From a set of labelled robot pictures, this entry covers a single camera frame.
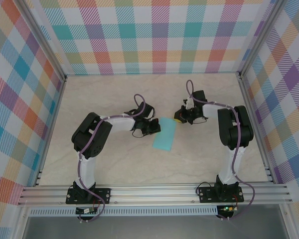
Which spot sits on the teal paper sheet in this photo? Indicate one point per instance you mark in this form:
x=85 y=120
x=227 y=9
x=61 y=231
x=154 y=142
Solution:
x=165 y=137

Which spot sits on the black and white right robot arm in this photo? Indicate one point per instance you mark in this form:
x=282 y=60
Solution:
x=235 y=129

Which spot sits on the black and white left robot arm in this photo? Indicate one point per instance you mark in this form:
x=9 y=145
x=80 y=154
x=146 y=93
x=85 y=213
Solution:
x=89 y=134

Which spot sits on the grey metal panel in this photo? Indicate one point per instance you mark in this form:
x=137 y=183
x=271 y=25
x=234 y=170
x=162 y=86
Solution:
x=152 y=227

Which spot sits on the right circuit board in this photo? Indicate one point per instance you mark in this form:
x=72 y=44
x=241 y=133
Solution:
x=228 y=208

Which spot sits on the circuit board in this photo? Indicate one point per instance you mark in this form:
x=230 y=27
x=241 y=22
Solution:
x=86 y=211
x=228 y=208

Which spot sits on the left circuit board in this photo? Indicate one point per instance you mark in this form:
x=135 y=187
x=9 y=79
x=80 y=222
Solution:
x=86 y=211

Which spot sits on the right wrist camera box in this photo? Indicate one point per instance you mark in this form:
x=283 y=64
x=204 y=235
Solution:
x=188 y=102

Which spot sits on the aluminium front rail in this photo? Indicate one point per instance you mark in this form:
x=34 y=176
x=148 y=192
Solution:
x=152 y=193

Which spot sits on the aluminium side rail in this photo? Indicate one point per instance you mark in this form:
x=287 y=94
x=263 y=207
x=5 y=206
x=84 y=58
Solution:
x=257 y=132
x=51 y=132

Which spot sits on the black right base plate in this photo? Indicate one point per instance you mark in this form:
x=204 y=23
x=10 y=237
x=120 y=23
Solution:
x=206 y=195

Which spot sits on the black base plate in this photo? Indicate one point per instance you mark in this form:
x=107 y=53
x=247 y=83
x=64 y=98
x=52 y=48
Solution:
x=206 y=195
x=104 y=195

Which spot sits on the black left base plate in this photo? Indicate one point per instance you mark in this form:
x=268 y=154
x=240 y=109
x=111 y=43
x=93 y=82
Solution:
x=104 y=195

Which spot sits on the aluminium frame post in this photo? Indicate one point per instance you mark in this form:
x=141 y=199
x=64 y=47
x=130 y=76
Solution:
x=260 y=37
x=42 y=39

